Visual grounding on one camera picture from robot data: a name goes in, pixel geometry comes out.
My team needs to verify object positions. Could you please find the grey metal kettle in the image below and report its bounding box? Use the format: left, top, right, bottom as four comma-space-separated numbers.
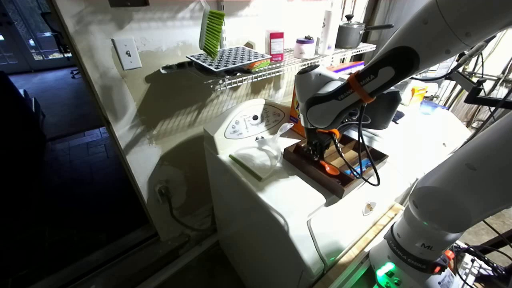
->
334, 12, 393, 51

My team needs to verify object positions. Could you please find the white wall outlet plate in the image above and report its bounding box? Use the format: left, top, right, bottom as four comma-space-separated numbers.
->
110, 35, 143, 72

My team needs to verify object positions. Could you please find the small yellow container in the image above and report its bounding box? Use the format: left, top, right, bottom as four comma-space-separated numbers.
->
409, 84, 428, 105

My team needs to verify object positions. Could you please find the green orange flat item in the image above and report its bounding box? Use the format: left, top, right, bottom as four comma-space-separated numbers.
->
244, 59, 273, 73

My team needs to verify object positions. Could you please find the wooden plank edge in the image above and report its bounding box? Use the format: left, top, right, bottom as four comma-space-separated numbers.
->
313, 201, 404, 288

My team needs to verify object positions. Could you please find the black camera stand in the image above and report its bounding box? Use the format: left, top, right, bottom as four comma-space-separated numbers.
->
444, 52, 512, 129

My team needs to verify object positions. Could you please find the coloured wire bundle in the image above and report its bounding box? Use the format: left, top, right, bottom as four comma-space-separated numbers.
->
433, 241, 512, 288

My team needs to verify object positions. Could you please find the white slim bottle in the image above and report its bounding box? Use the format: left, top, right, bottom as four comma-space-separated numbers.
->
318, 8, 334, 54

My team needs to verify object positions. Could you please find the white jar purple lid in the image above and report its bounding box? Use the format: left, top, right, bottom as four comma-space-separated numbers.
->
294, 35, 316, 59

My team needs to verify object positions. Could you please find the blue plastic packet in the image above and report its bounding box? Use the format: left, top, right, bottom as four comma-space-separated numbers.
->
345, 156, 372, 180

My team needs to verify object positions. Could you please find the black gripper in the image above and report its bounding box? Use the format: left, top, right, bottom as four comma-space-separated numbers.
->
305, 126, 342, 164

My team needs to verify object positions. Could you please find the black power cord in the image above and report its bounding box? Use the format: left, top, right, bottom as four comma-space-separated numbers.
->
155, 182, 214, 233

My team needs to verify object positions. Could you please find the grey dotted tray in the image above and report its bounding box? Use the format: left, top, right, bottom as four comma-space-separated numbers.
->
185, 44, 270, 73

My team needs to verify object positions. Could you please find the orange arm strap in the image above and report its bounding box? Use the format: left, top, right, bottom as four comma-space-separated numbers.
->
347, 70, 377, 105

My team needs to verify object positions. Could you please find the white wire shelf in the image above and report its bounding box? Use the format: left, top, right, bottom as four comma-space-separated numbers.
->
158, 44, 374, 92

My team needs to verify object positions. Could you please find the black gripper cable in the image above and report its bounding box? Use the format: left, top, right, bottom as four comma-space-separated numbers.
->
329, 102, 382, 188

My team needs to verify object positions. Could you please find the brown wooden cutlery tray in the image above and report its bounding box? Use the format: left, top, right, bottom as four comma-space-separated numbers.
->
281, 131, 390, 200

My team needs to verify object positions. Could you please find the pink white carton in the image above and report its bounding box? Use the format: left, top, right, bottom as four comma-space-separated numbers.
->
267, 30, 286, 64

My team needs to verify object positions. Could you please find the bin with trash bag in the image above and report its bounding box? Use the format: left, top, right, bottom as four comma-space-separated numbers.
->
366, 86, 403, 131

